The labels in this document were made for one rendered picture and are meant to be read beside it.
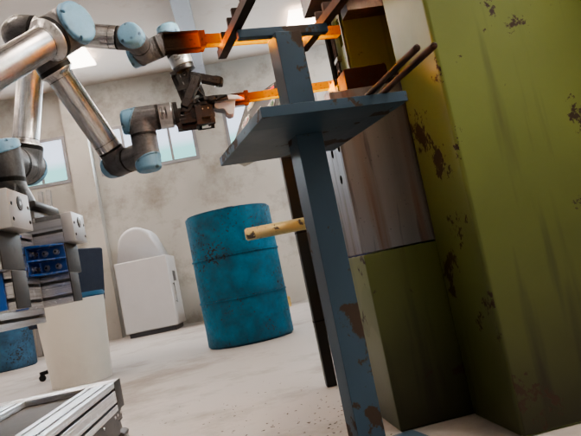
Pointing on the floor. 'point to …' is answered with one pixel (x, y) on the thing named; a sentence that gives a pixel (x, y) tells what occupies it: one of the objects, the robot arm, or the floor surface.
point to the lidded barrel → (76, 342)
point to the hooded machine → (147, 285)
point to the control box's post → (309, 275)
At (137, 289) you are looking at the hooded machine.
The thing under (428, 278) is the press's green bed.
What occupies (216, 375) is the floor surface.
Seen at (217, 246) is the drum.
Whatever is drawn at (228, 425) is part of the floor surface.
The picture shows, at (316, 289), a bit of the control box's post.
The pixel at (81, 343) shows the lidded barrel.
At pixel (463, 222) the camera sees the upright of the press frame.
